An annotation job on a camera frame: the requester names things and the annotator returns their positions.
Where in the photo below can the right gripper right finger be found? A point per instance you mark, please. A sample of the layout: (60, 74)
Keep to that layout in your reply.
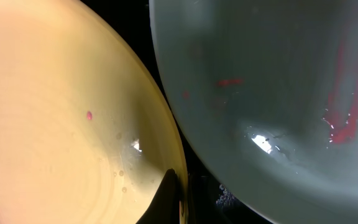
(200, 209)

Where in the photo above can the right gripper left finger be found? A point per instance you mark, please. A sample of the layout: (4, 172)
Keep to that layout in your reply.
(165, 205)

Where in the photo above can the yellow plate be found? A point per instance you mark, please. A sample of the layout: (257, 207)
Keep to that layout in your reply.
(86, 135)

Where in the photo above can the light blue plate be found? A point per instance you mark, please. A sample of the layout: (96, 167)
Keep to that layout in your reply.
(266, 93)

